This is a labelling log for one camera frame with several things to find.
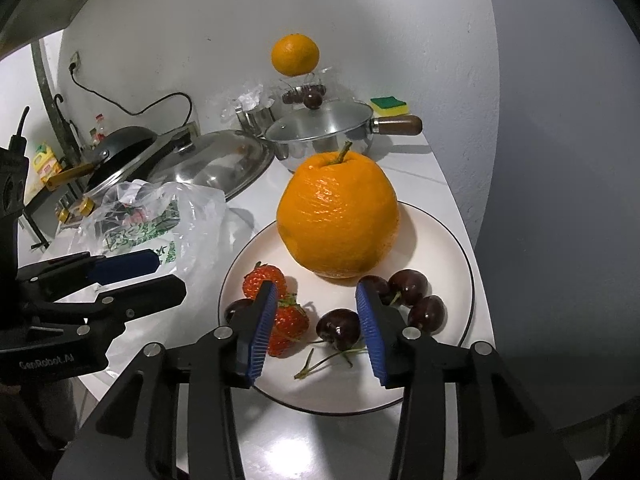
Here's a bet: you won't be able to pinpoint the strawberry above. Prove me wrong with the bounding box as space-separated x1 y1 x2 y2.
267 294 309 358
242 261 288 300

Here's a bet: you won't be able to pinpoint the dark cherry with stem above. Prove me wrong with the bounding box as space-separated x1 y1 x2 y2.
294 308 366 380

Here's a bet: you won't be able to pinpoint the large orange with stem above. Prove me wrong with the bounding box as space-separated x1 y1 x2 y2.
277 141 400 280

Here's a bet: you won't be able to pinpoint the dark cherry cluster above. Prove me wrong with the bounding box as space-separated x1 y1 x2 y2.
359 269 446 334

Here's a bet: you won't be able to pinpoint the clear plastic bag green print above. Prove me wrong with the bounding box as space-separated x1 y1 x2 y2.
42 181 255 384

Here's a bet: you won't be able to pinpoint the steel induction cooker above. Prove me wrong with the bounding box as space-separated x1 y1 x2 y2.
55 122 200 224

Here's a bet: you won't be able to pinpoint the white plate with dark rim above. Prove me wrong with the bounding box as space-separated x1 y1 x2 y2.
218 203 475 415

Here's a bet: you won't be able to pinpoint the yellow detergent bottle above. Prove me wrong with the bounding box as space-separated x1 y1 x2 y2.
32 143 63 184

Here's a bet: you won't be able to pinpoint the oil bottle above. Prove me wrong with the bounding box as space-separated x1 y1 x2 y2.
90 128 100 146

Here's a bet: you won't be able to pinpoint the black umbrella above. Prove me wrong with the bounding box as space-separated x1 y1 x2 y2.
53 93 82 166

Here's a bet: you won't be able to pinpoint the large steel wok lid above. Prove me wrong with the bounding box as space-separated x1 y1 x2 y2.
148 130 273 200

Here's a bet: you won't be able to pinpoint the grey refrigerator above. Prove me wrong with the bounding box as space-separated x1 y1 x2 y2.
476 0 639 428

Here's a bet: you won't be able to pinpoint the steel condiment cups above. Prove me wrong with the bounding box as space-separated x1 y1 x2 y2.
234 104 276 136

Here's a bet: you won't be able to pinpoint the small steel saucepan with lid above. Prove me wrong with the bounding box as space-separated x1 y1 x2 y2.
265 90 423 172

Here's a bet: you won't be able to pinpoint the crumpled clear plastic bag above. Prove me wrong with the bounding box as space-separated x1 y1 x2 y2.
219 82 276 122

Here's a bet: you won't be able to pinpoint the green yellow sponge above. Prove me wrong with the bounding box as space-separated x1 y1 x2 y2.
369 96 410 117

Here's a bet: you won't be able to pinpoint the clear glass container with cherries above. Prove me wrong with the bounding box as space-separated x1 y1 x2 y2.
276 70 337 110

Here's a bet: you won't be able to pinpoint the orange on glass container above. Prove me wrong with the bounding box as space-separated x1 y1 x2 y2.
270 34 320 77

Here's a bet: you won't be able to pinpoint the black wire rack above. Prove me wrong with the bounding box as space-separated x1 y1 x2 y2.
20 185 70 252

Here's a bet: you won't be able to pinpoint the black wok with yellow handle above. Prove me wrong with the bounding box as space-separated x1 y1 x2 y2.
46 126 157 191

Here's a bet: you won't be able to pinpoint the black power cable of cooker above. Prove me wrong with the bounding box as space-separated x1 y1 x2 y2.
67 62 194 134

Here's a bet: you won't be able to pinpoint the white wall socket left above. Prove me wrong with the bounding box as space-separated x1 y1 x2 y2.
68 52 80 75

